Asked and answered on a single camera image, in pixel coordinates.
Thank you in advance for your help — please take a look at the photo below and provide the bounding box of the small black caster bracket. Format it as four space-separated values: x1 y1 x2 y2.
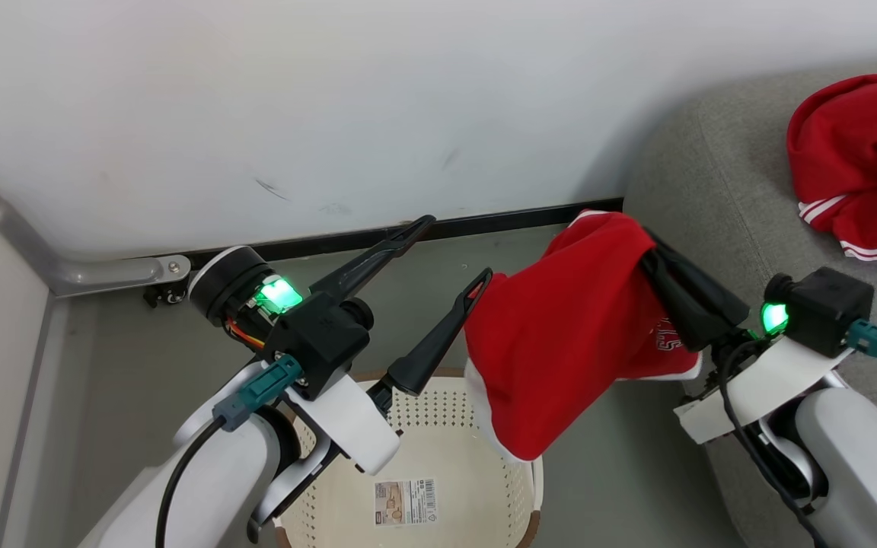
142 281 189 309

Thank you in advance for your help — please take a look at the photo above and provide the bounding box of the red garment with white lettering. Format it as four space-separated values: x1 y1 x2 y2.
462 210 703 464

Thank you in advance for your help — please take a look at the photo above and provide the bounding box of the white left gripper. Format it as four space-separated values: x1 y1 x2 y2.
189 215 495 477

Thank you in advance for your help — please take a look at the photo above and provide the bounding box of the red shirt with striped hem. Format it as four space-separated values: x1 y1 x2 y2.
786 73 877 268

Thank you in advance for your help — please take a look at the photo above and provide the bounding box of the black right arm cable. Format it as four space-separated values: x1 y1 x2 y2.
716 339 829 548

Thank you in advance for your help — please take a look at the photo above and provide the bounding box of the grey fabric sofa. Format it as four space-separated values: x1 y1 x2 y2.
622 57 877 548

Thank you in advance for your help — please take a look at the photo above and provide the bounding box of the black baseboard strip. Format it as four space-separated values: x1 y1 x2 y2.
182 197 624 269

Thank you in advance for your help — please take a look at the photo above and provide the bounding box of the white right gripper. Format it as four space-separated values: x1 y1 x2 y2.
639 231 852 446

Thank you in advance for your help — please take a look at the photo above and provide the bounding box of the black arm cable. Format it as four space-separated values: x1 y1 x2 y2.
716 339 829 548
155 416 228 548

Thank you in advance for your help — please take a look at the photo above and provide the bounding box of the cream perforated laundry basket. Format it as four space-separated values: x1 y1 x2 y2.
274 368 545 548

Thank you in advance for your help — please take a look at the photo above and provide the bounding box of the paper barcode label sticker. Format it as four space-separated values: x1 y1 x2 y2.
373 476 440 528

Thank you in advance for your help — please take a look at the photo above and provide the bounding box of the grey metal wall rail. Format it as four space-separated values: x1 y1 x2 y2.
0 141 193 299

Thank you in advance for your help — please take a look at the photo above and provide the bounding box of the teal left cable connector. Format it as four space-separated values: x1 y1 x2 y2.
212 353 305 434

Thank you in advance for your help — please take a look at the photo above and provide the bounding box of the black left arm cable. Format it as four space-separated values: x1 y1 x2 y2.
155 416 228 548

